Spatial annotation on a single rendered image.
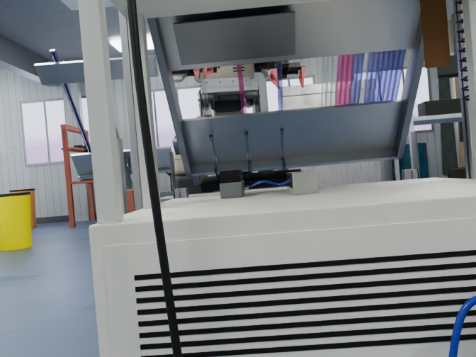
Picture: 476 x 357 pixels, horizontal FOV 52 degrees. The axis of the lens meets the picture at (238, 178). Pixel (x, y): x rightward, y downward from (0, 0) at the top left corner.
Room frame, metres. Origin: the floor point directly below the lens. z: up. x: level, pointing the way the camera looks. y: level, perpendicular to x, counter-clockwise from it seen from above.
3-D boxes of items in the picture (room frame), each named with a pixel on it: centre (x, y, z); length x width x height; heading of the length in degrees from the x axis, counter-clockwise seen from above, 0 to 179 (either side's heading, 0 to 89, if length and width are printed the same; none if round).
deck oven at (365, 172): (8.57, -1.60, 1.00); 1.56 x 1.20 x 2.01; 88
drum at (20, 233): (5.76, 2.67, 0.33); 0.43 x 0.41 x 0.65; 88
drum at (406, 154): (8.79, -3.09, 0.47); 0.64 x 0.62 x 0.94; 178
